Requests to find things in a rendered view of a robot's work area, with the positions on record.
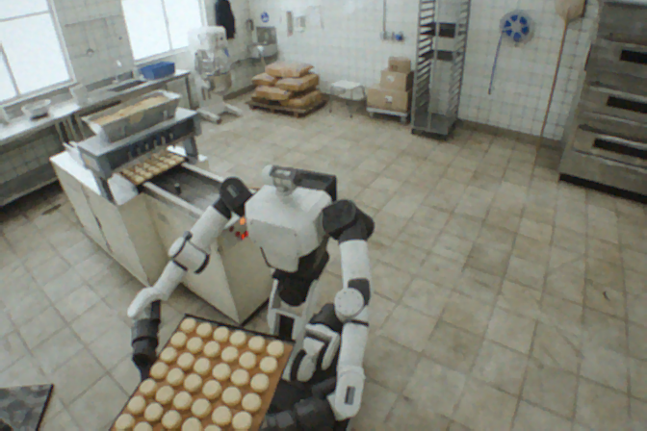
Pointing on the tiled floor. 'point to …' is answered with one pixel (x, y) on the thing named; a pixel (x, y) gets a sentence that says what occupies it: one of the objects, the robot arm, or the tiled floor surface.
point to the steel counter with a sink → (125, 91)
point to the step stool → (349, 92)
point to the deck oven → (610, 100)
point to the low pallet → (287, 107)
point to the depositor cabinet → (119, 216)
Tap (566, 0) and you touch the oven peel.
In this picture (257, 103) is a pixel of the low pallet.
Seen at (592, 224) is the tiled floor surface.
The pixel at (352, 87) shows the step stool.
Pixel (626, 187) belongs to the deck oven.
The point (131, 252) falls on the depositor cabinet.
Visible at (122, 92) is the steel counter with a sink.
